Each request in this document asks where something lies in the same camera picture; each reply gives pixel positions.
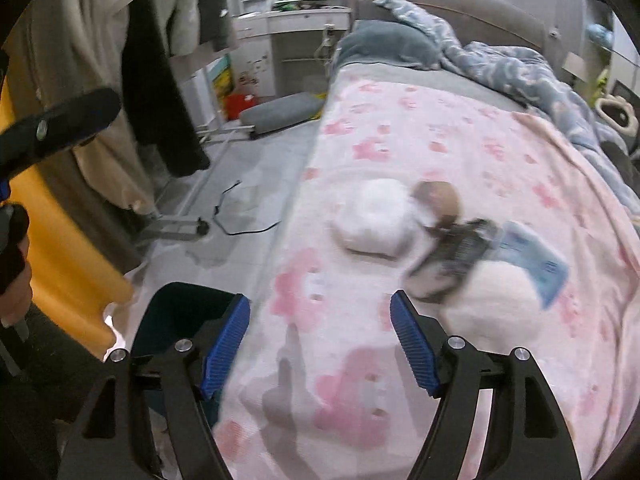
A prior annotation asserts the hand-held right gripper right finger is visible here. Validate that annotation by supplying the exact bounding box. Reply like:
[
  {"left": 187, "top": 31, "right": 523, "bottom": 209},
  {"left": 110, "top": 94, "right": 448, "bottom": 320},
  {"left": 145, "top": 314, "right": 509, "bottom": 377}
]
[{"left": 390, "top": 289, "right": 583, "bottom": 480}]

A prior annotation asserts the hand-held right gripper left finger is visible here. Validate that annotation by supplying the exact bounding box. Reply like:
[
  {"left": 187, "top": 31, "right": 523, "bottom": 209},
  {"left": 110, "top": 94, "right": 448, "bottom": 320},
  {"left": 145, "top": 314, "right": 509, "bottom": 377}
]
[{"left": 57, "top": 294, "right": 252, "bottom": 480}]

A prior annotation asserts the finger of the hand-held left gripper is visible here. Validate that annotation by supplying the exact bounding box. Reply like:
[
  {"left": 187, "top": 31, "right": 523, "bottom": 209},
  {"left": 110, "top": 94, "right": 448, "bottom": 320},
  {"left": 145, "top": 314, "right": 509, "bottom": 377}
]
[
  {"left": 0, "top": 87, "right": 122, "bottom": 181},
  {"left": 0, "top": 204, "right": 31, "bottom": 296}
]

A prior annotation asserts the dark teal trash bin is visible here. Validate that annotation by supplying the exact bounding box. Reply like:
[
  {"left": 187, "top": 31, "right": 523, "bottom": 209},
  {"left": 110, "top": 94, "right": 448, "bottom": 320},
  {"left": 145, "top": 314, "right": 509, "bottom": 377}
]
[{"left": 131, "top": 281, "right": 241, "bottom": 421}]

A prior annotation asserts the white tissue wad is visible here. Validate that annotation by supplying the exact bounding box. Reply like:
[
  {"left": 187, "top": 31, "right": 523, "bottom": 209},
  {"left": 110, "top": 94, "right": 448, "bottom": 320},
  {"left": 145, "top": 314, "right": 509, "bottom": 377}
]
[{"left": 442, "top": 260, "right": 546, "bottom": 348}]

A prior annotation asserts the brown tape roll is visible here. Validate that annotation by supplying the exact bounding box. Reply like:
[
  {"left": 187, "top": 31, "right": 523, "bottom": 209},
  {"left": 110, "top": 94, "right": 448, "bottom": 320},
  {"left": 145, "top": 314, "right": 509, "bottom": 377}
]
[{"left": 412, "top": 181, "right": 463, "bottom": 231}]

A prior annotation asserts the blue paper packet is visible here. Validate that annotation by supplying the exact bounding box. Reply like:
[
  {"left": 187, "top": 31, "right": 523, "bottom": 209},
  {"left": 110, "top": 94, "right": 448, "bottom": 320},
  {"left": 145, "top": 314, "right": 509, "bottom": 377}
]
[{"left": 492, "top": 221, "right": 570, "bottom": 308}]

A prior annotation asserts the person's left hand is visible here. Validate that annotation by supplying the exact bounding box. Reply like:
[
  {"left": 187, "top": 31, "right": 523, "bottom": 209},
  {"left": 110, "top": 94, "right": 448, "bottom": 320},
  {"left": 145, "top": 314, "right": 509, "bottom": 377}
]
[{"left": 0, "top": 260, "right": 33, "bottom": 331}]

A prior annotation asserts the yellow cloth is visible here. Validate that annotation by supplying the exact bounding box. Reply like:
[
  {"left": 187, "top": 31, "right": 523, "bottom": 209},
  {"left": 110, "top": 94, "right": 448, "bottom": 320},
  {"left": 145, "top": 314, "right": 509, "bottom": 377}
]
[{"left": 0, "top": 77, "right": 133, "bottom": 361}]

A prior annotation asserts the beige hanging coat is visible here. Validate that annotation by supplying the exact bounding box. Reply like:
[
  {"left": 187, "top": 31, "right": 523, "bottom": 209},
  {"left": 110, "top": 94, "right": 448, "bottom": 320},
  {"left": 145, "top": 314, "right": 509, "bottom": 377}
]
[{"left": 5, "top": 0, "right": 161, "bottom": 273}]

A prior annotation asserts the black hanging garment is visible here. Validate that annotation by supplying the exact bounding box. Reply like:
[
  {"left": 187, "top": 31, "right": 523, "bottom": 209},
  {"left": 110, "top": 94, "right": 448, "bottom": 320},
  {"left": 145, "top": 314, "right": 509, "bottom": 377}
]
[{"left": 121, "top": 0, "right": 211, "bottom": 178}]

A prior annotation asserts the white clothes rack base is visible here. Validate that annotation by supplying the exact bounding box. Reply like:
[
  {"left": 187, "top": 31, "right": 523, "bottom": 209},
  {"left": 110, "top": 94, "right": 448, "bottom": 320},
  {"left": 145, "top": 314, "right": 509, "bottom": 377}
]
[{"left": 132, "top": 130, "right": 251, "bottom": 248}]

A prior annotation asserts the white hanging garment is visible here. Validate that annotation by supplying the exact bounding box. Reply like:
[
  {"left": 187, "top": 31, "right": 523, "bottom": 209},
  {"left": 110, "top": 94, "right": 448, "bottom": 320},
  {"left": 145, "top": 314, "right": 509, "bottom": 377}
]
[{"left": 150, "top": 0, "right": 206, "bottom": 57}]

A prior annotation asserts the colourful picture book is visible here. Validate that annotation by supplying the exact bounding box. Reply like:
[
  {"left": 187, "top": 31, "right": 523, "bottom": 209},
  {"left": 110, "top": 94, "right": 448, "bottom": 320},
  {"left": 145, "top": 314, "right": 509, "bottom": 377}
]
[{"left": 206, "top": 55, "right": 236, "bottom": 111}]

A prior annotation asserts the red box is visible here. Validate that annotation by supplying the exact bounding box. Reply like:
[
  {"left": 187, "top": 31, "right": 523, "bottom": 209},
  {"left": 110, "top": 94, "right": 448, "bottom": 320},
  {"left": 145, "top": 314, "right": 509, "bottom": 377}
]
[{"left": 223, "top": 92, "right": 258, "bottom": 121}]

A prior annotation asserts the dark grey hanging garment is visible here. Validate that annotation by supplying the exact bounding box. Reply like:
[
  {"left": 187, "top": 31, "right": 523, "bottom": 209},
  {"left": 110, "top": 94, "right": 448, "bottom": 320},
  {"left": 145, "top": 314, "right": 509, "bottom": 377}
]
[{"left": 199, "top": 0, "right": 240, "bottom": 53}]

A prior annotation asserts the pink printed blanket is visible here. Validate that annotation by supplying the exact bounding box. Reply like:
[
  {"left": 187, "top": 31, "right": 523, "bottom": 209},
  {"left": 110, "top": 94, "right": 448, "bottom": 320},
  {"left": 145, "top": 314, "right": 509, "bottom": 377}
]
[{"left": 212, "top": 67, "right": 640, "bottom": 480}]

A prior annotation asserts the grey floor cushion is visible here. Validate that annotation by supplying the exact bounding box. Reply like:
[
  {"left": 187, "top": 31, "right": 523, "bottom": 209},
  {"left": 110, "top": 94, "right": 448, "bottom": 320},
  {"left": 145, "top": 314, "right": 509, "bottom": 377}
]
[{"left": 239, "top": 92, "right": 326, "bottom": 136}]

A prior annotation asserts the white dressing table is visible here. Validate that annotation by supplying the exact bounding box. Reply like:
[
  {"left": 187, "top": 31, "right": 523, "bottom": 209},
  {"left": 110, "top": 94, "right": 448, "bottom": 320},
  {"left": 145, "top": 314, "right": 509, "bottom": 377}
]
[{"left": 232, "top": 0, "right": 353, "bottom": 98}]

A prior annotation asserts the dark cloth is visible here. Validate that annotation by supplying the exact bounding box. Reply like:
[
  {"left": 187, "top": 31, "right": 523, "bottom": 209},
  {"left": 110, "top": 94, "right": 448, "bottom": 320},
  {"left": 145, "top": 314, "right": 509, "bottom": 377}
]
[{"left": 600, "top": 137, "right": 640, "bottom": 186}]

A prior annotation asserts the blue patterned quilt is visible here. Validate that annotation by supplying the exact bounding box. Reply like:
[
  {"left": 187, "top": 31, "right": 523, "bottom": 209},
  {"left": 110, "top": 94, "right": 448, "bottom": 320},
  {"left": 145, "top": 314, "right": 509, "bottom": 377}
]
[{"left": 374, "top": 0, "right": 640, "bottom": 221}]

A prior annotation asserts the teal pillow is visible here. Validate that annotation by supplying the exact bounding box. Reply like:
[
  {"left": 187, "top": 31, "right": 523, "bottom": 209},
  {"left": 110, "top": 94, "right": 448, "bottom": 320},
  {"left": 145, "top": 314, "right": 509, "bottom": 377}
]
[{"left": 334, "top": 20, "right": 443, "bottom": 72}]

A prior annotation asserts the yellow green toy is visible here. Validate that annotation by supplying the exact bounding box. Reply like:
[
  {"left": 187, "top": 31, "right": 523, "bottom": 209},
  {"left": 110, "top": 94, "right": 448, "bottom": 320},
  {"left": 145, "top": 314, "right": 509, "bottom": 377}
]
[{"left": 592, "top": 67, "right": 611, "bottom": 101}]

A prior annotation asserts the grey upholstered bed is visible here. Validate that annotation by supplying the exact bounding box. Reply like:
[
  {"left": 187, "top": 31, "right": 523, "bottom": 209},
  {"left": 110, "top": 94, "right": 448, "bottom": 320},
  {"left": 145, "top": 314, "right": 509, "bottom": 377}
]
[{"left": 320, "top": 0, "right": 563, "bottom": 111}]

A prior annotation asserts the light blue plush toy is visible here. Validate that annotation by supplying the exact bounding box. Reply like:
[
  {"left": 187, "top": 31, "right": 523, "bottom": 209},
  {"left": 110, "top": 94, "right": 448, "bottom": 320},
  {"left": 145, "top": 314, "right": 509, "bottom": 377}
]
[{"left": 585, "top": 22, "right": 613, "bottom": 48}]

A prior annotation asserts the white wardrobe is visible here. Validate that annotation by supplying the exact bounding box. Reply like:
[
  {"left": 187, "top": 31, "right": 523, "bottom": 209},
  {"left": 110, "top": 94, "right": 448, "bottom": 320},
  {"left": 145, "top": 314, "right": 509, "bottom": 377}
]
[{"left": 560, "top": 0, "right": 640, "bottom": 91}]

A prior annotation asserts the black cable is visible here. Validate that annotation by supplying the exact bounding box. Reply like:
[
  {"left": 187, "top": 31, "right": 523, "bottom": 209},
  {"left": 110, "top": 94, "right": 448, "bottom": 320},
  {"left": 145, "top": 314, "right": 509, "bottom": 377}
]
[{"left": 212, "top": 180, "right": 283, "bottom": 236}]

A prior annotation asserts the white ring seat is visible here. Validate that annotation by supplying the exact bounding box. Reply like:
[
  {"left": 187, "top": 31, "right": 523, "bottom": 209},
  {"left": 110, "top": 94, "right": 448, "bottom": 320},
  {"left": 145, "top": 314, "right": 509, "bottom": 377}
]
[{"left": 594, "top": 94, "right": 640, "bottom": 136}]

